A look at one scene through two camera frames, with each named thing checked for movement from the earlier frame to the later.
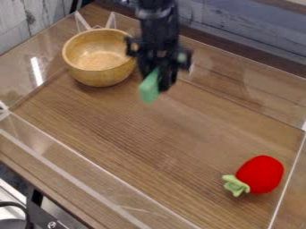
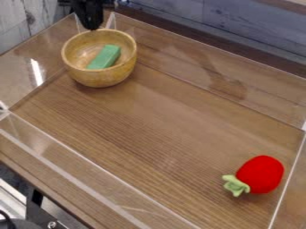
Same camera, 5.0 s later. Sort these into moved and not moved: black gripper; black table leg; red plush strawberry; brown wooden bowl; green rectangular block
Moved: green rectangular block; black gripper
Not moved: red plush strawberry; black table leg; brown wooden bowl
